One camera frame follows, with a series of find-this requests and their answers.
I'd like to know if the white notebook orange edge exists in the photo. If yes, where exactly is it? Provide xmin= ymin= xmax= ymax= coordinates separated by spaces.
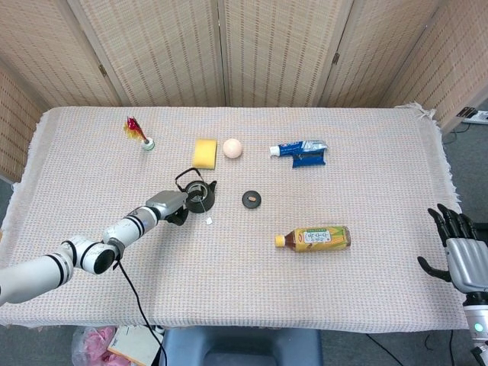
xmin=106 ymin=325 xmax=163 ymax=366

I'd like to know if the blue plastic pouch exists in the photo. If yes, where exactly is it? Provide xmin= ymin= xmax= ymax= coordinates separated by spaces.
xmin=291 ymin=152 xmax=328 ymax=169

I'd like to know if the pink plastic bag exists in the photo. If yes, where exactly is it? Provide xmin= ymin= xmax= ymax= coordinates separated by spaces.
xmin=71 ymin=326 xmax=123 ymax=366

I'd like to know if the blue white toothpaste tube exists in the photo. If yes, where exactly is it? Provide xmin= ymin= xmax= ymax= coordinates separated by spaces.
xmin=269 ymin=139 xmax=329 ymax=158

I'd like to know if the red yellow feather shuttlecock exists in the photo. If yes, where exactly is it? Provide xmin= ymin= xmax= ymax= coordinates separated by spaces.
xmin=122 ymin=116 xmax=156 ymax=152

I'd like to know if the black floor cable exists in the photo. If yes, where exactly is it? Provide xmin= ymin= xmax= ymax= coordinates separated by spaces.
xmin=441 ymin=120 xmax=472 ymax=145
xmin=365 ymin=332 xmax=407 ymax=365

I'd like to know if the woven folding screen panel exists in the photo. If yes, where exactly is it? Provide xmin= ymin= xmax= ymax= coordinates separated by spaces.
xmin=318 ymin=0 xmax=453 ymax=108
xmin=0 ymin=60 xmax=53 ymax=184
xmin=66 ymin=0 xmax=232 ymax=108
xmin=379 ymin=0 xmax=488 ymax=133
xmin=217 ymin=0 xmax=361 ymax=108
xmin=0 ymin=0 xmax=122 ymax=110

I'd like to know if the black teapot with handle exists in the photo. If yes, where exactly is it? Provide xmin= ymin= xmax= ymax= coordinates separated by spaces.
xmin=174 ymin=168 xmax=218 ymax=214

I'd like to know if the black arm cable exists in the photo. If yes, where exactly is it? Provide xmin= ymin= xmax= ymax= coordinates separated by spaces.
xmin=112 ymin=249 xmax=169 ymax=366

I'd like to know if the woven checked tablecloth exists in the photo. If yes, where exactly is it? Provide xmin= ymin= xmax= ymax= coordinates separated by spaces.
xmin=0 ymin=101 xmax=463 ymax=332

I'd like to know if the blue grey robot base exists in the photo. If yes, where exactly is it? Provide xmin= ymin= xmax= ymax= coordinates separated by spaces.
xmin=162 ymin=326 xmax=324 ymax=366

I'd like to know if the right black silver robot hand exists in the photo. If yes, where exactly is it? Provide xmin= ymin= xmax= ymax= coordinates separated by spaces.
xmin=416 ymin=203 xmax=488 ymax=295

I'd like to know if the peach coloured ball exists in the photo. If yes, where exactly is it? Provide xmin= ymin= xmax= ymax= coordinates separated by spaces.
xmin=223 ymin=138 xmax=244 ymax=159

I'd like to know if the white power strip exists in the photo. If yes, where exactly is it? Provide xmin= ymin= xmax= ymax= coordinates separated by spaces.
xmin=459 ymin=108 xmax=488 ymax=125

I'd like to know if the black teapot lid wooden knob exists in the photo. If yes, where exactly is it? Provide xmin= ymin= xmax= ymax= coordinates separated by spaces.
xmin=241 ymin=190 xmax=263 ymax=210

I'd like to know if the yellow label tea drink bottle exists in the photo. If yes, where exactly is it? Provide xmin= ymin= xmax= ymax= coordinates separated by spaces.
xmin=274 ymin=225 xmax=352 ymax=253

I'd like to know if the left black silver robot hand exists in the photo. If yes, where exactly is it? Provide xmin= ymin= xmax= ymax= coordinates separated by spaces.
xmin=146 ymin=190 xmax=191 ymax=227

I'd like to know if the yellow sponge block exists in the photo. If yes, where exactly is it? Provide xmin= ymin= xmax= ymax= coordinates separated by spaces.
xmin=191 ymin=138 xmax=218 ymax=170

